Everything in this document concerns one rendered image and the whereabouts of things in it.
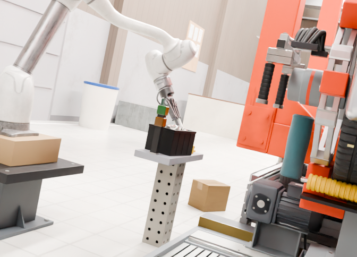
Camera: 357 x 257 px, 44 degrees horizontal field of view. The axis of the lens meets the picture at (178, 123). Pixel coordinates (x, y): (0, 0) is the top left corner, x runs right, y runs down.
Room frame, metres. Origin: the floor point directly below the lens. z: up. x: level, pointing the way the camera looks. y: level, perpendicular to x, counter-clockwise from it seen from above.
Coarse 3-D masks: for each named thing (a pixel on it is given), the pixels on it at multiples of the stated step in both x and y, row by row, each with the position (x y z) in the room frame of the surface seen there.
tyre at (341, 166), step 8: (344, 120) 1.38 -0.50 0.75; (344, 128) 1.39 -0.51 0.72; (352, 128) 1.38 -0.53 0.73; (344, 136) 1.39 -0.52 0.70; (352, 136) 1.38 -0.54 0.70; (344, 144) 1.40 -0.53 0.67; (352, 144) 1.39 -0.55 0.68; (336, 152) 1.45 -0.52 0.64; (344, 152) 1.42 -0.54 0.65; (352, 152) 1.41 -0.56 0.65; (336, 160) 1.46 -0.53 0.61; (344, 160) 1.44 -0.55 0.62; (352, 160) 1.43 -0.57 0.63; (336, 168) 1.49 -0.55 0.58; (344, 168) 1.46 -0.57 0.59; (352, 168) 1.46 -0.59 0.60; (336, 176) 1.53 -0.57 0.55; (344, 176) 1.50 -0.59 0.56; (352, 176) 1.48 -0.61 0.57; (352, 184) 1.55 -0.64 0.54
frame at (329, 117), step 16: (352, 32) 1.50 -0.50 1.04; (336, 48) 1.45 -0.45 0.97; (352, 48) 1.44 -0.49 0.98; (352, 64) 1.86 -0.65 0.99; (320, 112) 1.45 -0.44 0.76; (336, 112) 1.43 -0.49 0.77; (320, 128) 1.49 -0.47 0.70; (336, 128) 1.86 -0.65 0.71; (320, 144) 1.80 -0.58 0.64; (320, 160) 1.57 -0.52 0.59
